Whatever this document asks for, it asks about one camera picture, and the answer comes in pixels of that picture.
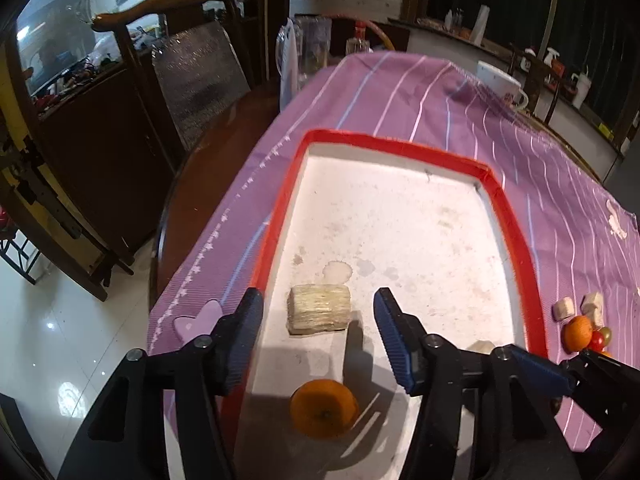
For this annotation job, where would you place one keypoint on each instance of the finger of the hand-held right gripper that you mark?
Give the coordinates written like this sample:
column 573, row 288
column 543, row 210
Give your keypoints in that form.
column 610, row 390
column 545, row 375

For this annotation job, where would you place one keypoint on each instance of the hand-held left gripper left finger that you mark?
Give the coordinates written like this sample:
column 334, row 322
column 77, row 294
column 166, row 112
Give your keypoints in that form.
column 244, row 342

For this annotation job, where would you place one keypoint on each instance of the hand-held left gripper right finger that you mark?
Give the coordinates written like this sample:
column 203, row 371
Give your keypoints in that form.
column 395, row 347

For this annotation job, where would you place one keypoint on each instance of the red round fruit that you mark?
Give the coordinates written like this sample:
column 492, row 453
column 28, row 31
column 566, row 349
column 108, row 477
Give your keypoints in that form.
column 596, row 341

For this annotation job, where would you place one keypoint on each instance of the orange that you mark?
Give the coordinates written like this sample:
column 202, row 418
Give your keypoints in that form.
column 324, row 409
column 577, row 332

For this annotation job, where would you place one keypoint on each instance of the green round fruit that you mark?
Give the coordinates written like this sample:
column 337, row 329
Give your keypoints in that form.
column 606, row 332

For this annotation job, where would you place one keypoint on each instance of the red-rimmed white tray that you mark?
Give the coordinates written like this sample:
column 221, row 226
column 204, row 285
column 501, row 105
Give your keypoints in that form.
column 400, row 220

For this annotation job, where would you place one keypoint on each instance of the dark wooden cabinet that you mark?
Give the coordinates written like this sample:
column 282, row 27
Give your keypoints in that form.
column 100, row 150

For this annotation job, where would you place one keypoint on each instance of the purple striped tablecloth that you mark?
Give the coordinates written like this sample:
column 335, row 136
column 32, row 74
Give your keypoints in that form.
column 400, row 95

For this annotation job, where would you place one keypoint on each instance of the grey textured panel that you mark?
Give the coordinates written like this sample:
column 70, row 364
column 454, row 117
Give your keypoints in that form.
column 200, row 80

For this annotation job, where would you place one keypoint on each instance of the white mug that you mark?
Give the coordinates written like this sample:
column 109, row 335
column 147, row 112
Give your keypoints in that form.
column 500, row 85

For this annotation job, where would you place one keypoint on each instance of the white tumbler with straw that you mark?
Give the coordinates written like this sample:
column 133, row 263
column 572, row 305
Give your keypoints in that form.
column 582, row 90

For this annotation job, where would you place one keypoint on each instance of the clear plastic pitcher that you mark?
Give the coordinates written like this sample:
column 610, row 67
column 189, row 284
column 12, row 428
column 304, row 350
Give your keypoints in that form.
column 310, row 45

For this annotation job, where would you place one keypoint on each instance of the dark wooden chair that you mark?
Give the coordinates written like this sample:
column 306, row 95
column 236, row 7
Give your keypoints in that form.
column 537, row 67

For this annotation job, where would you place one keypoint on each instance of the red-capped glass bottle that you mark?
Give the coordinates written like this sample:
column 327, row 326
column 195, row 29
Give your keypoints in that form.
column 357, row 40

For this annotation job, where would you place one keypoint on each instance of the white spray bottle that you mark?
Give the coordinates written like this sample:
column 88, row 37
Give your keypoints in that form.
column 551, row 57

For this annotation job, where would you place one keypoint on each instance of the stack of white paper cups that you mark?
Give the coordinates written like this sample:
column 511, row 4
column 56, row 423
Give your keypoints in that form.
column 481, row 25

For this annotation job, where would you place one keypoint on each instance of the carved wooden chair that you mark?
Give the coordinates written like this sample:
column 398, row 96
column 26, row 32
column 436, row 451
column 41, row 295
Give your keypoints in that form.
column 150, row 10

